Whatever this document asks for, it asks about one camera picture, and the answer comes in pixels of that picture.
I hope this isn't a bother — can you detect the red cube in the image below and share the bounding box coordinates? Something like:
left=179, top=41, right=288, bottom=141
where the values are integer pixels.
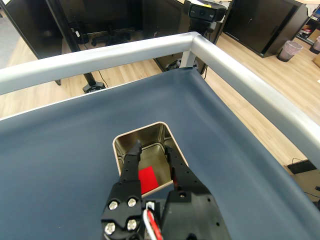
left=138, top=165, right=160, bottom=196

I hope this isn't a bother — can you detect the black webcam on stand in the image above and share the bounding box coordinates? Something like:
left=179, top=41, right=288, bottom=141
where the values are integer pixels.
left=183, top=0, right=228, bottom=35

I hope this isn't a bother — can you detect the black stand base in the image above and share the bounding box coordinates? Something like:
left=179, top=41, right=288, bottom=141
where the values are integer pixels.
left=81, top=71, right=107, bottom=95

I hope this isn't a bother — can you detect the black desk partition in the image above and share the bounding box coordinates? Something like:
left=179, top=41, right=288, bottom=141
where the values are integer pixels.
left=4, top=0, right=82, bottom=86

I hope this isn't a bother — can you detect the square metal tin container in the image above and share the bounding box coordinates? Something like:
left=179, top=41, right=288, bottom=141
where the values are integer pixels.
left=112, top=121, right=189, bottom=199

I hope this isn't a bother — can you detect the silver rail frame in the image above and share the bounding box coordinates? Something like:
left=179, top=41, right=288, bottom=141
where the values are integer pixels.
left=0, top=31, right=320, bottom=163

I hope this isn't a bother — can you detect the black cabinet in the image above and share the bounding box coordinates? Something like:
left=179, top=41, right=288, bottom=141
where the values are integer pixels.
left=221, top=0, right=309, bottom=59

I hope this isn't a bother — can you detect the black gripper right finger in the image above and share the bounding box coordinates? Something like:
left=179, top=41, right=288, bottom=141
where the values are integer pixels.
left=161, top=146, right=232, bottom=240

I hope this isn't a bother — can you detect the white red gripper wire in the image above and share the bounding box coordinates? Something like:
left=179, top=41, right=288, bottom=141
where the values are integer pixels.
left=141, top=201, right=164, bottom=240

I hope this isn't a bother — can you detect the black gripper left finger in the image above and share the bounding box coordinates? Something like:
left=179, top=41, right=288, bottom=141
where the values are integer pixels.
left=100, top=139, right=144, bottom=240

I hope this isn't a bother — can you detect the mesh waste bin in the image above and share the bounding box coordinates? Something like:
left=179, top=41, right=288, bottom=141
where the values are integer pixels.
left=276, top=40, right=304, bottom=63
left=308, top=35, right=320, bottom=55

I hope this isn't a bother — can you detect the dark blue mat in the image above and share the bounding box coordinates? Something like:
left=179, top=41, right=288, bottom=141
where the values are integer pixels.
left=0, top=67, right=320, bottom=240

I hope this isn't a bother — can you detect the black office chair base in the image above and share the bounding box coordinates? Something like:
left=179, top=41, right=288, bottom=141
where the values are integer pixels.
left=90, top=24, right=132, bottom=48

